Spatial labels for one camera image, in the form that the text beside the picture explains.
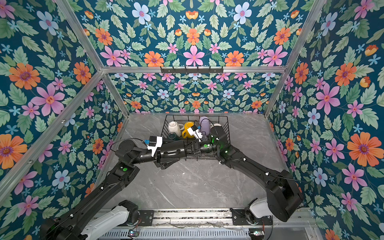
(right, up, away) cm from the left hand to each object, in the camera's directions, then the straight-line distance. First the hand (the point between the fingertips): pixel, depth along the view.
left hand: (177, 150), depth 60 cm
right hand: (+1, -2, +4) cm, 5 cm away
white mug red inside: (+20, +11, +41) cm, 47 cm away
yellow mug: (-1, +5, +38) cm, 38 cm away
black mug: (-1, +1, -2) cm, 2 cm away
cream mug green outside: (-8, +4, +31) cm, 32 cm away
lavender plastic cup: (+12, +11, +39) cm, 42 cm away
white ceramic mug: (-9, +9, +35) cm, 38 cm away
